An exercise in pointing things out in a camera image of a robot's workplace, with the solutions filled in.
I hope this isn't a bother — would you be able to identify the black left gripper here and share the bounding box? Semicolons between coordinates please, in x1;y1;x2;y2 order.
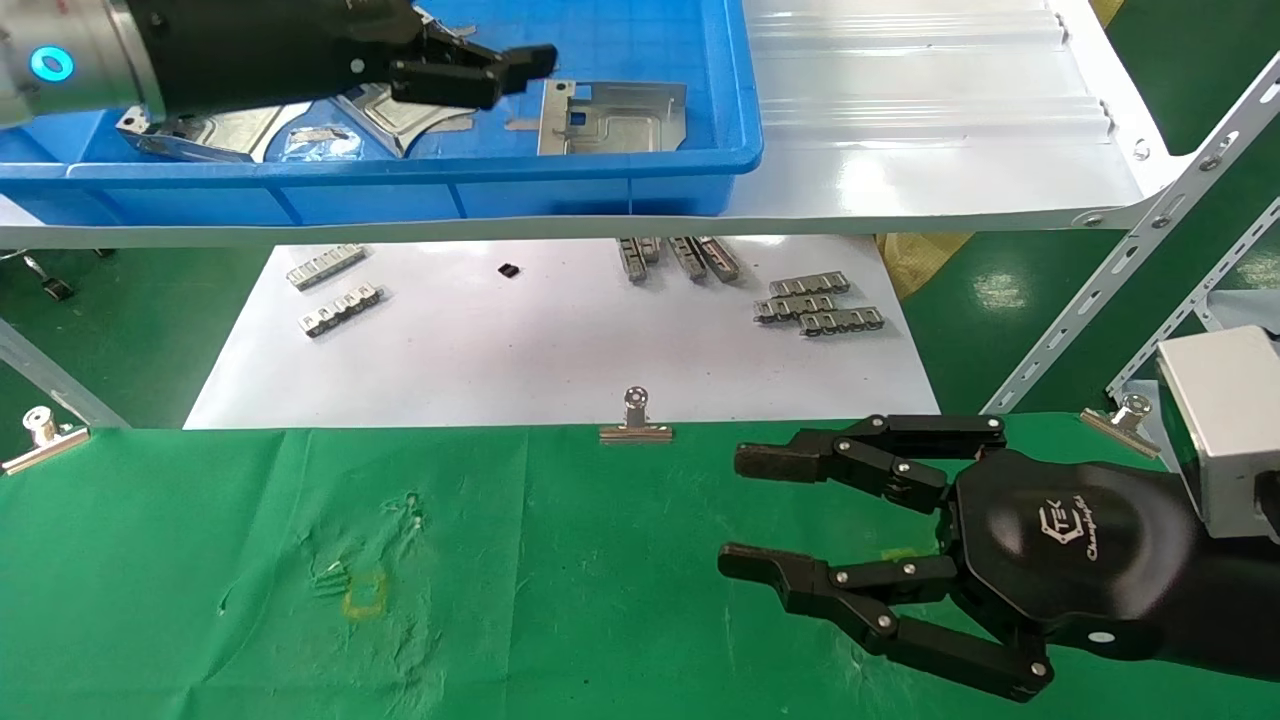
125;0;558;121

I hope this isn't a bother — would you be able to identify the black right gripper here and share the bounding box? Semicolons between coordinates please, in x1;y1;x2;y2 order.
717;413;1213;702

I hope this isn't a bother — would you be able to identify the bent sheet metal part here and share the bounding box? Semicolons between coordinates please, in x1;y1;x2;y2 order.
118;98;313;163
333;5;477;159

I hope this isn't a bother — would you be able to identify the blue plastic bin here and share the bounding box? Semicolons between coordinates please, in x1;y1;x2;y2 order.
0;0;766;227

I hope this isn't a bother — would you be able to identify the small clear plastic bag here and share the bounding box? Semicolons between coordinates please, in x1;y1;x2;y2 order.
283;125;364;162

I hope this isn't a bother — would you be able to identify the flat sheet metal part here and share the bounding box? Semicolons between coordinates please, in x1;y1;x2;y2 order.
538;80;689;157

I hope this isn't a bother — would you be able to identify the silver binder clip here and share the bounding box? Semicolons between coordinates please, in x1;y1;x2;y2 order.
2;405;91;476
1082;394;1163;460
599;387;675;445

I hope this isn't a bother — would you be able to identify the yellow woven bag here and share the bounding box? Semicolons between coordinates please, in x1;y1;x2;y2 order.
877;233;977;302

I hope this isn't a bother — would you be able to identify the white paper sheet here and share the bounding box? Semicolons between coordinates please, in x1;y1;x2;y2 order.
185;236;942;430

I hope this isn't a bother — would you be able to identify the green table cloth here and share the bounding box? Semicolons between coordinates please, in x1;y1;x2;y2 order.
0;411;1280;720

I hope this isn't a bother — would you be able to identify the white slotted angle bar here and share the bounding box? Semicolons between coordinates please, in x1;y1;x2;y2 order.
983;55;1280;415
1104;198;1280;401

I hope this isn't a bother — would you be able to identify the white metal shelf board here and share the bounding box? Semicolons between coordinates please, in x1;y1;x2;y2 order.
0;0;1193;249

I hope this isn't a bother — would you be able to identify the black caster wheel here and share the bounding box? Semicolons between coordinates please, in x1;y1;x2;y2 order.
22;254;77;302

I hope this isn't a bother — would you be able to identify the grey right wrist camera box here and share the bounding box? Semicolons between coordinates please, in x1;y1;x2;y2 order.
1155;325;1280;543

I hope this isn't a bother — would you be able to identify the grey metal frame leg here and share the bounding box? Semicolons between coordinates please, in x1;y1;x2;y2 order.
0;318;133;431

